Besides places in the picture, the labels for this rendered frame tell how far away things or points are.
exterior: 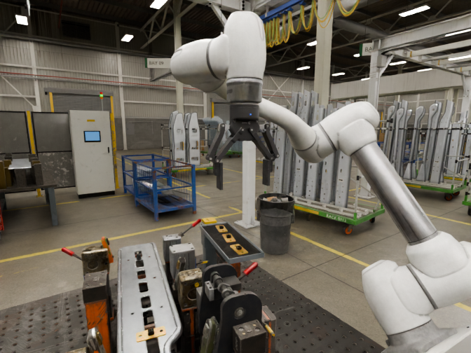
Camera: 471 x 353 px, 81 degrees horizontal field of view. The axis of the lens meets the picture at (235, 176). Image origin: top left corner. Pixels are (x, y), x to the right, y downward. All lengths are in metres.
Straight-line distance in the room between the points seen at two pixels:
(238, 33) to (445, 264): 0.92
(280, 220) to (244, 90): 2.95
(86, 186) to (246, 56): 6.80
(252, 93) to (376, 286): 0.79
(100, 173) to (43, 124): 1.73
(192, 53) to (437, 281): 1.00
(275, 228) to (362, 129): 2.61
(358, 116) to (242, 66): 0.56
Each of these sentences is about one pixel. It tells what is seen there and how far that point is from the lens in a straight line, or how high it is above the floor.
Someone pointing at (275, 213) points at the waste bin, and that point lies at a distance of 3.48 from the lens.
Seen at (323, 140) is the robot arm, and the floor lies 1.56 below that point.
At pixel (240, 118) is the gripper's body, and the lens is 0.69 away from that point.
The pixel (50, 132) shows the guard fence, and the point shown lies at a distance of 7.99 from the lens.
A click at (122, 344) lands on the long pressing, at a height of 1.00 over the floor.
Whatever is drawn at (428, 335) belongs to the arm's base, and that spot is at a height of 0.97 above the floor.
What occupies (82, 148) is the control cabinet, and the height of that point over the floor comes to 1.15.
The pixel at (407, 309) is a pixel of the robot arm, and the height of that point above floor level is 1.03.
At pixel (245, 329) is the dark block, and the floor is 1.12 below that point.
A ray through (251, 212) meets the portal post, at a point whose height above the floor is 0.22.
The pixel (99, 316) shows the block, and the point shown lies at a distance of 1.28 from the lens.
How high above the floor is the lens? 1.60
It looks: 10 degrees down
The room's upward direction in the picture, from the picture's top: straight up
